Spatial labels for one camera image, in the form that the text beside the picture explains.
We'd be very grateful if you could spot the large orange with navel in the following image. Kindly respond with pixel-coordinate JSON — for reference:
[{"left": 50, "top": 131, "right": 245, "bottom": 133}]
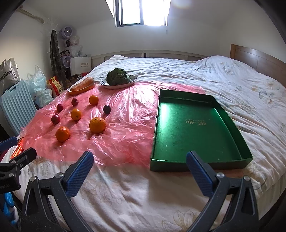
[{"left": 89, "top": 117, "right": 106, "bottom": 134}]

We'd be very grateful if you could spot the dark purple plum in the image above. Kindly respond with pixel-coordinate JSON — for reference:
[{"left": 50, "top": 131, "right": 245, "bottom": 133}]
[{"left": 103, "top": 105, "right": 111, "bottom": 115}]

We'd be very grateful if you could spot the blue white toy figure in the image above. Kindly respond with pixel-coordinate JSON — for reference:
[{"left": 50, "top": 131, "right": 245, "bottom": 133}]
[{"left": 3, "top": 192, "right": 19, "bottom": 225}]

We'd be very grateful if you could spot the light blue suitcase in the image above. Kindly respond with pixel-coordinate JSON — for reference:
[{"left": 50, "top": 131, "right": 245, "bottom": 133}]
[{"left": 1, "top": 80, "right": 37, "bottom": 135}]

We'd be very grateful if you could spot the red plum front left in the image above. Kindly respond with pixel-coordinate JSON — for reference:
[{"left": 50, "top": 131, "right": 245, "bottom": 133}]
[{"left": 51, "top": 114, "right": 61, "bottom": 125}]

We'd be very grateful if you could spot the red plum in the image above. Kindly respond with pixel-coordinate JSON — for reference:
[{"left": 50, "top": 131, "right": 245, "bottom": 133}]
[
  {"left": 56, "top": 104, "right": 63, "bottom": 113},
  {"left": 51, "top": 114, "right": 61, "bottom": 125},
  {"left": 71, "top": 98, "right": 78, "bottom": 106}
]

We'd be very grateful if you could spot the light blue plastic bag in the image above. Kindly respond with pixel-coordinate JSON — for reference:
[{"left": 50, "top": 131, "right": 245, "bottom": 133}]
[{"left": 27, "top": 65, "right": 53, "bottom": 109}]

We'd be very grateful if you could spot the red plum far left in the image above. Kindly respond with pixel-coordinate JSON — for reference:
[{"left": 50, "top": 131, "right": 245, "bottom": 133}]
[{"left": 56, "top": 104, "right": 63, "bottom": 113}]

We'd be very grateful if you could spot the grey printed bag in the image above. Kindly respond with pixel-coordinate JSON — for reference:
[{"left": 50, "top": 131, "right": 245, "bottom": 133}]
[{"left": 0, "top": 57, "right": 20, "bottom": 95}]

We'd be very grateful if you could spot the red yellow snack bag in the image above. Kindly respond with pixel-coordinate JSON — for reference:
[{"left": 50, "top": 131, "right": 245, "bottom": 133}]
[{"left": 47, "top": 76, "right": 63, "bottom": 98}]

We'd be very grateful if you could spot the small orange middle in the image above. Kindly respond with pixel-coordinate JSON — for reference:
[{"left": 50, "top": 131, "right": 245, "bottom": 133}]
[{"left": 70, "top": 109, "right": 82, "bottom": 121}]

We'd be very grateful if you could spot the small orange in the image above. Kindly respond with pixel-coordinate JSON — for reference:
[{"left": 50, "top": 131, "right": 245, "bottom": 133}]
[
  {"left": 70, "top": 109, "right": 82, "bottom": 121},
  {"left": 89, "top": 95, "right": 99, "bottom": 106}
]

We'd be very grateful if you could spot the red plum far middle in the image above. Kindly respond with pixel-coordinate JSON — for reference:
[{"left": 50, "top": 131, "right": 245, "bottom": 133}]
[{"left": 71, "top": 98, "right": 78, "bottom": 106}]

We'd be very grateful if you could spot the orange oval plate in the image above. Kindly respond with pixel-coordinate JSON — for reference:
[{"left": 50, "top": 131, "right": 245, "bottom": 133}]
[{"left": 67, "top": 81, "right": 97, "bottom": 96}]

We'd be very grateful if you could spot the plaid scarf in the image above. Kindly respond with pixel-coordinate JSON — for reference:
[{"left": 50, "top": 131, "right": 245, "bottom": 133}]
[{"left": 50, "top": 30, "right": 67, "bottom": 89}]

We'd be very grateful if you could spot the small orange far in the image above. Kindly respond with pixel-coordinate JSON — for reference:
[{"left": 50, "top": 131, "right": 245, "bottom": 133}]
[{"left": 89, "top": 95, "right": 99, "bottom": 106}]

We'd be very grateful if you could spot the lower purple fan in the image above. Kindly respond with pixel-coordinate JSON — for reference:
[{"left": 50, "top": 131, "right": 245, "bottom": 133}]
[{"left": 61, "top": 55, "right": 71, "bottom": 69}]

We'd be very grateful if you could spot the purple fan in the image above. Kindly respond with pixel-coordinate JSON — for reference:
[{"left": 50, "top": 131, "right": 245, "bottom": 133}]
[
  {"left": 59, "top": 26, "right": 73, "bottom": 40},
  {"left": 61, "top": 55, "right": 71, "bottom": 69}
]

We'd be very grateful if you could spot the carrot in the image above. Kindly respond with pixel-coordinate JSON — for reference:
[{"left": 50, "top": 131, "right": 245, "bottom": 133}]
[{"left": 70, "top": 77, "right": 93, "bottom": 92}]

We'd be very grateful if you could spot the white cardboard box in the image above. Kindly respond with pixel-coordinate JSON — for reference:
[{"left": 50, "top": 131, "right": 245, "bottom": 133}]
[{"left": 70, "top": 57, "right": 91, "bottom": 76}]

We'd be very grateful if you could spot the pink plastic sheet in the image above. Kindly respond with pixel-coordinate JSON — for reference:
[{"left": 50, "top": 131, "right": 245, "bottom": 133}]
[{"left": 20, "top": 82, "right": 204, "bottom": 167}]

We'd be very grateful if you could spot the green shallow box tray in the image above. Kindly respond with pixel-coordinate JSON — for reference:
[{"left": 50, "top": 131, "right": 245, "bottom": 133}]
[{"left": 150, "top": 89, "right": 253, "bottom": 172}]

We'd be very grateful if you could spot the white round plate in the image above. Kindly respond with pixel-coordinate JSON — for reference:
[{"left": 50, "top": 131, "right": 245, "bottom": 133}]
[{"left": 100, "top": 75, "right": 137, "bottom": 89}]

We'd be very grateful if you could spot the white plastic bags pile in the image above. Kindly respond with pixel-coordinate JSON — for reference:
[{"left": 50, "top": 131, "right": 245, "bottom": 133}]
[{"left": 67, "top": 35, "right": 82, "bottom": 57}]

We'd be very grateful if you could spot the upper purple fan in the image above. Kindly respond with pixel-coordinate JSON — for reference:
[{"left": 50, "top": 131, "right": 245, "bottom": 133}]
[{"left": 59, "top": 26, "right": 73, "bottom": 40}]

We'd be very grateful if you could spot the green leafy vegetable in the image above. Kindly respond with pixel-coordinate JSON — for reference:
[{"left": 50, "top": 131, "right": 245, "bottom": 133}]
[{"left": 106, "top": 68, "right": 131, "bottom": 85}]

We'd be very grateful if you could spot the wooden headboard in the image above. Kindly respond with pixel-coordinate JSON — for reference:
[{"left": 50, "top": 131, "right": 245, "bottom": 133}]
[{"left": 230, "top": 44, "right": 286, "bottom": 87}]

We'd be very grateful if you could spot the window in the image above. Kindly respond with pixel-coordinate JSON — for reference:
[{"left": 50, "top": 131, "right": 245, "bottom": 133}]
[{"left": 114, "top": 0, "right": 171, "bottom": 27}]

